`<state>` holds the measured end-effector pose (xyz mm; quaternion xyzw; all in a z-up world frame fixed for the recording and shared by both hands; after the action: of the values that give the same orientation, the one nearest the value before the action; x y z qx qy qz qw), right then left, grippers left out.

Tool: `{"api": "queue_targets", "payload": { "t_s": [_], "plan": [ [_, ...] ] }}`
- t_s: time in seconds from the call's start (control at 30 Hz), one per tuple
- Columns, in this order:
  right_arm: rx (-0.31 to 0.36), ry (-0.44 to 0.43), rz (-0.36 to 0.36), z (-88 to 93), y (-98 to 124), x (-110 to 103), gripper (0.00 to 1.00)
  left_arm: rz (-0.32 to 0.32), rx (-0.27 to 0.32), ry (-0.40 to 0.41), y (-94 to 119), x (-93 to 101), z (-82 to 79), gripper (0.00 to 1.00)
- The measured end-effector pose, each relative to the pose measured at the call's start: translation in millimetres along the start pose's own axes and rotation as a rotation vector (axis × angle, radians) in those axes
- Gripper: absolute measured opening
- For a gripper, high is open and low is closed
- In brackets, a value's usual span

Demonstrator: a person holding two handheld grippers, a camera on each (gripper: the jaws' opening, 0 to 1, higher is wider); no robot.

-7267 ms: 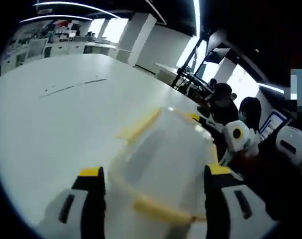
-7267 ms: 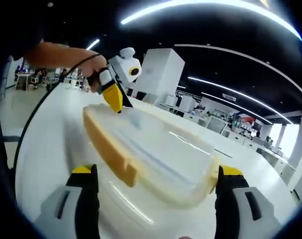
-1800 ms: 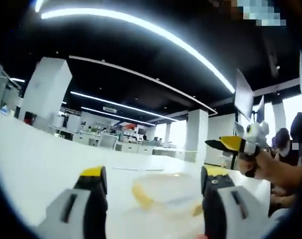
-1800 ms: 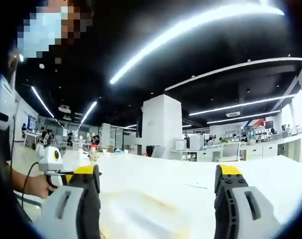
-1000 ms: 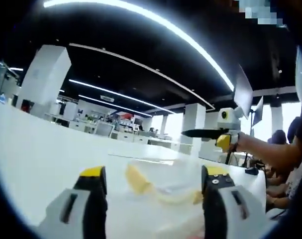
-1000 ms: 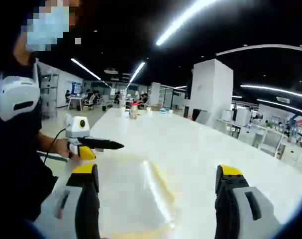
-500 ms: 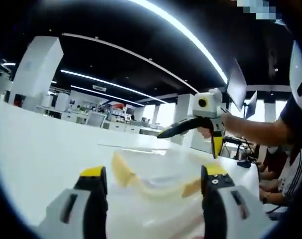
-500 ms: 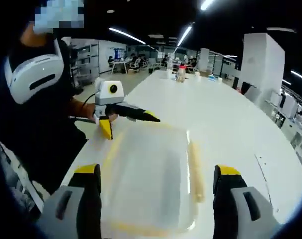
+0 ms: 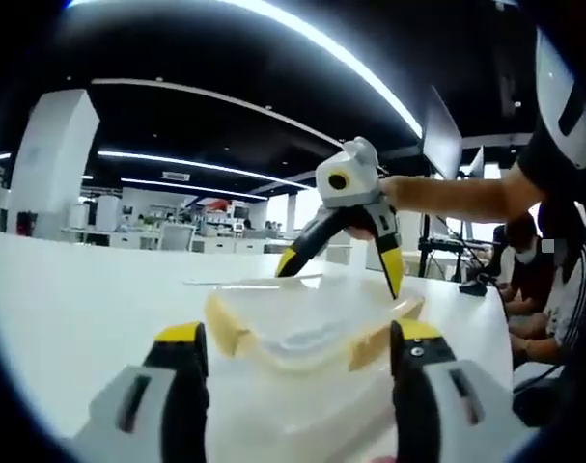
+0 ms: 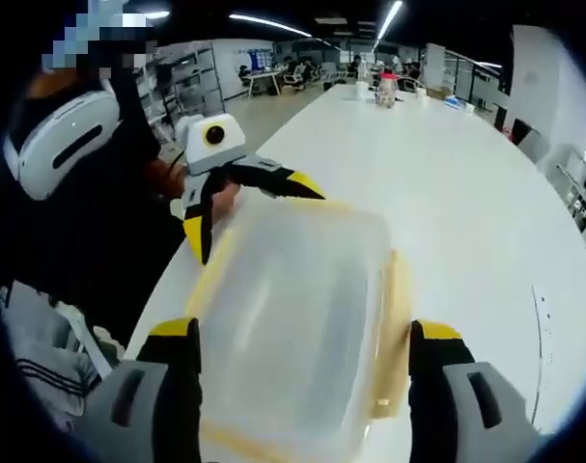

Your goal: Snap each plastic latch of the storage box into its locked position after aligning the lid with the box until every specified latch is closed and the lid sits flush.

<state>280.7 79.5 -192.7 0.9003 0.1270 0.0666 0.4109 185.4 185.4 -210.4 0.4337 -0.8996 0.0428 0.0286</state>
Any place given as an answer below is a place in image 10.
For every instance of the white meeting table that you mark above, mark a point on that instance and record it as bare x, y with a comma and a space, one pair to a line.
263, 76

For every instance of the clear jar with red lid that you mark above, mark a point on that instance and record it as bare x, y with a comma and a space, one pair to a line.
388, 91

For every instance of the clear plastic storage box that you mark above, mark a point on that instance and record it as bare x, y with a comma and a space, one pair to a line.
283, 455

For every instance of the person's left hand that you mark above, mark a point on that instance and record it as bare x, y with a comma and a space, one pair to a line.
225, 202

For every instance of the cardboard box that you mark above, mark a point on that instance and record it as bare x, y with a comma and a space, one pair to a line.
436, 92

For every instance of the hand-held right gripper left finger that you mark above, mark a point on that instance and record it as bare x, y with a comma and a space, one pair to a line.
138, 410

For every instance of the metal storage racks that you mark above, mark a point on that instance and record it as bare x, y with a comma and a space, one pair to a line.
196, 77

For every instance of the row of white desks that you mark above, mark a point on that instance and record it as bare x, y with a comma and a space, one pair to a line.
582, 193

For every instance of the white ceiling light strip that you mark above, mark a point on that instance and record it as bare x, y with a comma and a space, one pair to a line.
268, 24
388, 24

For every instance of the blue pack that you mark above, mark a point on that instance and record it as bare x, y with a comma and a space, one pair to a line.
459, 103

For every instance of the white worn device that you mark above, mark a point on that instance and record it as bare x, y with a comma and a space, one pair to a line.
80, 116

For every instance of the black and red chair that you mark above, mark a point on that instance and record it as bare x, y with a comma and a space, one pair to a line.
520, 131

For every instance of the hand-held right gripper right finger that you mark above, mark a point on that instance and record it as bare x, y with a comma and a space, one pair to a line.
466, 415

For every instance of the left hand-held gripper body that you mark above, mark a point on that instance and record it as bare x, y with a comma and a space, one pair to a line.
196, 144

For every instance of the tall white cup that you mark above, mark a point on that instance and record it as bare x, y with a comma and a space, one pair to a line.
361, 91

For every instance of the small white cup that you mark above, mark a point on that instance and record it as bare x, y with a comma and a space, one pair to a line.
421, 99

